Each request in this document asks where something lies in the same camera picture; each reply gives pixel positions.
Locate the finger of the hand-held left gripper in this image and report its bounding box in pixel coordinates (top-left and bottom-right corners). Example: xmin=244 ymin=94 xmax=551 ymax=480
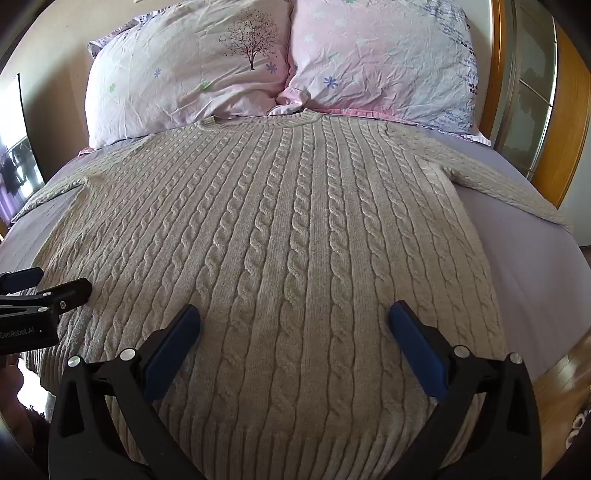
xmin=0 ymin=267 xmax=44 ymax=293
xmin=0 ymin=278 xmax=92 ymax=319

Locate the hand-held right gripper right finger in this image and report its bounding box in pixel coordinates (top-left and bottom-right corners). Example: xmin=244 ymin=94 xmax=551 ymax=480
xmin=387 ymin=300 xmax=542 ymax=480

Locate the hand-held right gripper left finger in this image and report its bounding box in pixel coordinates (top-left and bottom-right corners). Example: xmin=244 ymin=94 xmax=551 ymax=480
xmin=48 ymin=304 xmax=207 ymax=480

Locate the beige cable-knit sweater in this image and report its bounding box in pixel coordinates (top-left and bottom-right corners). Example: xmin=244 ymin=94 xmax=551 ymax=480
xmin=16 ymin=110 xmax=576 ymax=480

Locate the lavender bed sheet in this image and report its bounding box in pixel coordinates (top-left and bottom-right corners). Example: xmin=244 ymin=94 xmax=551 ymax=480
xmin=0 ymin=118 xmax=583 ymax=398

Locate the tree print pillow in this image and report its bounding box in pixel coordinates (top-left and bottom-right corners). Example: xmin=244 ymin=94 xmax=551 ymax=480
xmin=86 ymin=0 xmax=296 ymax=149

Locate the pink flower print pillow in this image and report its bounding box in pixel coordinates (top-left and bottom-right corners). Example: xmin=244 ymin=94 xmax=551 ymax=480
xmin=270 ymin=0 xmax=492 ymax=147

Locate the wooden headboard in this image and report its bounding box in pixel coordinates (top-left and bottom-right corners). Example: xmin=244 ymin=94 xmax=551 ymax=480
xmin=480 ymin=0 xmax=517 ymax=153

